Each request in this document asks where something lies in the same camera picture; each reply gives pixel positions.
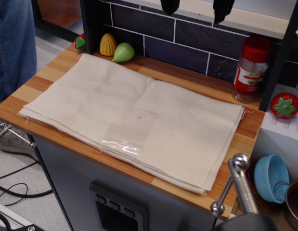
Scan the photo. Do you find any black shelf post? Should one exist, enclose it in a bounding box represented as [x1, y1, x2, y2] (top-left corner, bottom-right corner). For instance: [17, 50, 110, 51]
[259, 0, 298, 112]
[80, 0, 103, 54]

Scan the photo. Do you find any black floor cable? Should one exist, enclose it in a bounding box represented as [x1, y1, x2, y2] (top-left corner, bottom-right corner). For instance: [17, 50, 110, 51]
[0, 160, 53, 206]

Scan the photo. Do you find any blue plastic bowl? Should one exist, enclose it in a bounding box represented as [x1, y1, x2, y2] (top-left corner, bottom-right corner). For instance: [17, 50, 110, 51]
[254, 154, 289, 204]

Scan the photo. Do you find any yellow toy corn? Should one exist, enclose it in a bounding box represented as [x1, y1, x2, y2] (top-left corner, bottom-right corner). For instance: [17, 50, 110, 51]
[100, 33, 117, 56]

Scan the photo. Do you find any black shelf post right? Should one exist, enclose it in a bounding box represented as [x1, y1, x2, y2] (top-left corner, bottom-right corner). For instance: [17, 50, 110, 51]
[259, 0, 298, 112]

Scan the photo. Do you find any red lid spice jar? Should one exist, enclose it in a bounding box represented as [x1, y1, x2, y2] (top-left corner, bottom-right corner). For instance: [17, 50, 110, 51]
[233, 36, 274, 103]

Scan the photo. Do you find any black shelf post left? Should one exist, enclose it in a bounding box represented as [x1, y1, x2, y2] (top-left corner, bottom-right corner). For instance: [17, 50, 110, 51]
[80, 0, 103, 54]

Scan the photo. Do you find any clear tape patch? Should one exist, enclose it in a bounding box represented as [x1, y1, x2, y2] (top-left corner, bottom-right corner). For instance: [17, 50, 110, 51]
[102, 107, 157, 156]

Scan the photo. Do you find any brown plate under bowl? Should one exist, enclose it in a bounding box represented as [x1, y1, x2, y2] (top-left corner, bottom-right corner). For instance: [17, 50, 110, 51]
[245, 160, 286, 212]

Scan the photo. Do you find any grey appliance control panel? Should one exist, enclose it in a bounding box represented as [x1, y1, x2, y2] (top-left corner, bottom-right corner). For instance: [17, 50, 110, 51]
[90, 182, 149, 231]

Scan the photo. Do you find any metal pot with handle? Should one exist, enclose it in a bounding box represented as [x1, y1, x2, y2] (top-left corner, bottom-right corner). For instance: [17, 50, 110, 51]
[274, 181, 298, 231]

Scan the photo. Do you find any cream cloth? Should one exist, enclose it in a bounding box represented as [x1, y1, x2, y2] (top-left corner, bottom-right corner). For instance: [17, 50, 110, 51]
[20, 54, 244, 194]

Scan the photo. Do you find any person leg in jeans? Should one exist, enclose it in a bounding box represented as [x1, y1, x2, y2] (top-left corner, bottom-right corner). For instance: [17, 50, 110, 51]
[0, 0, 37, 103]

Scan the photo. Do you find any green toy pear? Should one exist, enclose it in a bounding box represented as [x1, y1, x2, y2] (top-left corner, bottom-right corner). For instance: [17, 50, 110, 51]
[112, 42, 135, 63]

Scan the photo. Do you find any white dish drainer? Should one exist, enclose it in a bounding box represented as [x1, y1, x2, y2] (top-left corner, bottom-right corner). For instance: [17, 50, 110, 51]
[261, 84, 298, 140]

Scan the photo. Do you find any left metal clamp screw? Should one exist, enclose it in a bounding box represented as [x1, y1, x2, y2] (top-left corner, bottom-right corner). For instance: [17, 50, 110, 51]
[0, 127, 36, 152]

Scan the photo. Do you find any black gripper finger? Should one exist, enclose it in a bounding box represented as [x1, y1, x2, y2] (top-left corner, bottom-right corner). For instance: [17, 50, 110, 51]
[160, 0, 180, 15]
[213, 0, 235, 24]

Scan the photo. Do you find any red toy tomato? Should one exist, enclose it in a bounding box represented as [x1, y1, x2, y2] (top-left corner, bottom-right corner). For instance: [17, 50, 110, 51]
[270, 92, 298, 119]

